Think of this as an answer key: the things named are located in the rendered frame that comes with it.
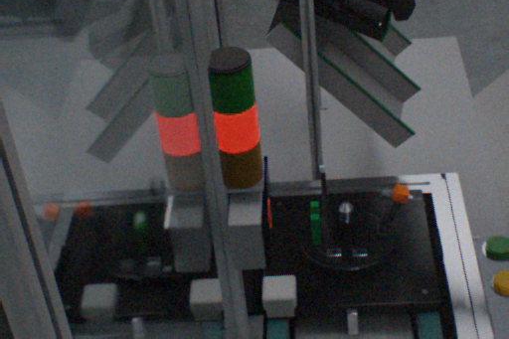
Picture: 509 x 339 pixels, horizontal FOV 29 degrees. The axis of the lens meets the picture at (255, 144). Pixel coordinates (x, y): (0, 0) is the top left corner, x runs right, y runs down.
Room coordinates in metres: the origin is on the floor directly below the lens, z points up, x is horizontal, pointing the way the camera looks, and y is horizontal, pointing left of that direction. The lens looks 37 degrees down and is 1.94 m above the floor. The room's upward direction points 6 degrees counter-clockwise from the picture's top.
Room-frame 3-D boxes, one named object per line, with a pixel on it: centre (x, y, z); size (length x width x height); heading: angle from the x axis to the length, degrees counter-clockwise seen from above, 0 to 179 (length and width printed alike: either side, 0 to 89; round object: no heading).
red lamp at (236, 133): (0.86, 0.02, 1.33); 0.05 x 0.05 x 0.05
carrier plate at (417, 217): (1.04, -0.12, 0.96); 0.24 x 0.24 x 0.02; 84
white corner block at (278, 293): (0.95, -0.01, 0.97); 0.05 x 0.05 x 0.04; 84
